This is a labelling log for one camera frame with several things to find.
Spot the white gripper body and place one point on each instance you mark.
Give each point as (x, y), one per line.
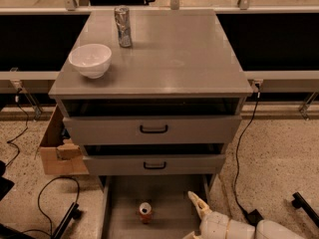
(215, 225)

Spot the red coke can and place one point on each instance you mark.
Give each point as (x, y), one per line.
(145, 212)

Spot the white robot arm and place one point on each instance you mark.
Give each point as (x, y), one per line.
(266, 229)

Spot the grey open bottom drawer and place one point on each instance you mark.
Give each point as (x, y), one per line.
(174, 215)

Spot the grey middle drawer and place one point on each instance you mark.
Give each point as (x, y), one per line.
(175, 164)

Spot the grey top drawer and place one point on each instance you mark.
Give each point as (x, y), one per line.
(126, 130)

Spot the grey drawer cabinet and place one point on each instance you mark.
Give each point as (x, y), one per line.
(178, 65)

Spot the silver tall can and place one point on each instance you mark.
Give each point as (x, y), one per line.
(122, 18)

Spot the black stand leg right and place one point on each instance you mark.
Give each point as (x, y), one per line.
(299, 202)

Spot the black stand leg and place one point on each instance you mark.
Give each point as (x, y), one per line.
(73, 213)
(299, 202)

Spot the black stand leg left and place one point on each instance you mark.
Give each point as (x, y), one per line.
(73, 213)

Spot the brown cardboard box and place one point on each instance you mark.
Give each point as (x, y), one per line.
(59, 155)

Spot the white ceramic bowl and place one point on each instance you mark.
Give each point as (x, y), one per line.
(91, 60)

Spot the black power adapter with cable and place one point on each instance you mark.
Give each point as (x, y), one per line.
(254, 216)

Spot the black middle drawer handle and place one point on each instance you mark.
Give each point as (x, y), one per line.
(154, 166)

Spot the black drawer handle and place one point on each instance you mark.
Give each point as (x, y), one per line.
(153, 130)
(154, 166)

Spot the black top drawer handle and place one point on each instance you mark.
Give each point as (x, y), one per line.
(153, 130)

